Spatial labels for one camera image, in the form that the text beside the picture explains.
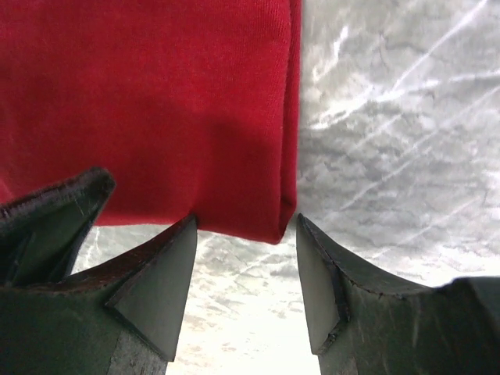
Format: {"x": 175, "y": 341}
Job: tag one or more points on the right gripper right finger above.
{"x": 364, "y": 320}

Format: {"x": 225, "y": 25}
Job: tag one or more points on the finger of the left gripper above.
{"x": 42, "y": 232}

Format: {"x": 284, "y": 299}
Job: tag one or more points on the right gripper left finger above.
{"x": 121, "y": 317}

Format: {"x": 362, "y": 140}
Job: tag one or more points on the red t-shirt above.
{"x": 192, "y": 106}

